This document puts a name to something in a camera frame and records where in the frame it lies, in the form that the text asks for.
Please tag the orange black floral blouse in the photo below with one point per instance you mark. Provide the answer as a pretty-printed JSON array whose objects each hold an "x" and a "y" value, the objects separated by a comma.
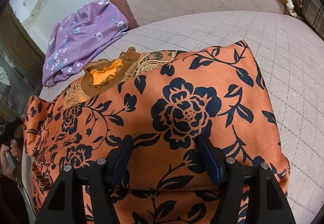
[{"x": 165, "y": 101}]

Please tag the striped beige cushion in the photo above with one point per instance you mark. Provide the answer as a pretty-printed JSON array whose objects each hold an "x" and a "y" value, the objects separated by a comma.
[{"x": 312, "y": 10}]

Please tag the person left hand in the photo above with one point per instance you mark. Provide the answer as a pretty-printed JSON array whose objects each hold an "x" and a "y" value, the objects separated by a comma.
[{"x": 17, "y": 153}]

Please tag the wooden glass door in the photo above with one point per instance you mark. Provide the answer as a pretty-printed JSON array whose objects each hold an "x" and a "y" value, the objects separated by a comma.
[{"x": 21, "y": 63}]

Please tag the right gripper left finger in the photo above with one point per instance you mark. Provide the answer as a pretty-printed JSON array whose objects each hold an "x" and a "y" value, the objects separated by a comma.
[{"x": 64, "y": 202}]

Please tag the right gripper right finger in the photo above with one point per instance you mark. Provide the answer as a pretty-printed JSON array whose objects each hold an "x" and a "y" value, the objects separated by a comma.
[{"x": 267, "y": 203}]

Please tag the purple floral garment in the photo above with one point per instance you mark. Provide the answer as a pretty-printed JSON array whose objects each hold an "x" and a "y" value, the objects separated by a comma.
[{"x": 80, "y": 37}]

